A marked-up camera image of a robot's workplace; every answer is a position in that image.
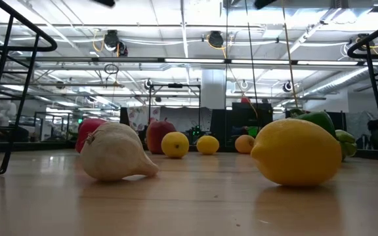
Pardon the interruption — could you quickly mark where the red bell pepper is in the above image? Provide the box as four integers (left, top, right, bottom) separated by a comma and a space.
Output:
75, 117, 108, 154

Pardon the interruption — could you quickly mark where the dark green bell pepper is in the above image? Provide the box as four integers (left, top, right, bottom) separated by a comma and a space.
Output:
289, 108, 338, 140

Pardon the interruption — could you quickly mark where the red apple with yellow patches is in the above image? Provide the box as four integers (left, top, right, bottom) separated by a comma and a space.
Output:
146, 117, 177, 155

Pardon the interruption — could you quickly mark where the orange citrus fruit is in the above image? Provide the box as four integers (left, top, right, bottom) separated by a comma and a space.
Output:
234, 134, 256, 155

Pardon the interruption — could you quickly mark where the white garlic bulb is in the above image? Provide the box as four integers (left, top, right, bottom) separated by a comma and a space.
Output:
79, 121, 159, 182

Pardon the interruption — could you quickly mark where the yellow lemon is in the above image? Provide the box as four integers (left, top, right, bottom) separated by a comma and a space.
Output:
161, 131, 190, 159
250, 117, 343, 187
196, 135, 221, 155

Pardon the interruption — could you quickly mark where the light green bell pepper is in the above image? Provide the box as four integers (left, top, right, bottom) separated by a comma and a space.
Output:
335, 129, 359, 161

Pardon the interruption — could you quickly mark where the long ceiling light strip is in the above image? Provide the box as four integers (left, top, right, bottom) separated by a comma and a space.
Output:
0, 56, 378, 66

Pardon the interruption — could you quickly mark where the white square column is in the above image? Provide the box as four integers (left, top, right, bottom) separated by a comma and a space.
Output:
201, 68, 226, 110

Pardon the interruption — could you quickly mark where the black cabinet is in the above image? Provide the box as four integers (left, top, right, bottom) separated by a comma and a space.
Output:
210, 102, 274, 148

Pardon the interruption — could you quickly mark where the white floral cloth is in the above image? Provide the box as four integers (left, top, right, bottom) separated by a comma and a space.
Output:
127, 106, 161, 132

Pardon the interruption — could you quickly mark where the black partition panel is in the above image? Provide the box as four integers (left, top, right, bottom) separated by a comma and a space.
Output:
326, 110, 348, 132
119, 107, 131, 145

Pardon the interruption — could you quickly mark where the grey cloth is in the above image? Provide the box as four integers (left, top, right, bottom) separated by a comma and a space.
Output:
159, 107, 213, 136

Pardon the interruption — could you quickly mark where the white robot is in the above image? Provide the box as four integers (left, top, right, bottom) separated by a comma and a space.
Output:
0, 99, 18, 128

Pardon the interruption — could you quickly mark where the teal curtain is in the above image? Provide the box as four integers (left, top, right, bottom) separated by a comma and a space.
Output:
345, 111, 378, 151

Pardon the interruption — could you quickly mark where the large black ceiling cord reel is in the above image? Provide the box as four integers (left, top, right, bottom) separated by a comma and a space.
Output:
207, 30, 225, 49
352, 32, 373, 52
103, 29, 129, 57

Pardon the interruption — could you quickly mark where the yellow hanging cable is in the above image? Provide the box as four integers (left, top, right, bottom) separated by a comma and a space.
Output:
280, 0, 300, 109

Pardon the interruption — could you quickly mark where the black hanging cable loop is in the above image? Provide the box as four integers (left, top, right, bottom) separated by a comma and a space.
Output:
103, 63, 120, 75

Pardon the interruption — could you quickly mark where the thin black vertical cable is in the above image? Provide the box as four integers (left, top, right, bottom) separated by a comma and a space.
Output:
224, 0, 229, 147

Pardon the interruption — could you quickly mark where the silver ventilation duct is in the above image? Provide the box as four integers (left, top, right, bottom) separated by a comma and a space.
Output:
302, 65, 373, 98

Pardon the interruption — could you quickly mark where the black gantry frame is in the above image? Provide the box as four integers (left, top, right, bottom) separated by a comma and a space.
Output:
148, 83, 202, 138

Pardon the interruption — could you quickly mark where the black workstation frame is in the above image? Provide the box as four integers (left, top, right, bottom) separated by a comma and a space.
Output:
33, 111, 93, 142

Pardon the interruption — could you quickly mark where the black metal table frame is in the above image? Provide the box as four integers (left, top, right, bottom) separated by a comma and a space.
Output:
0, 140, 378, 162

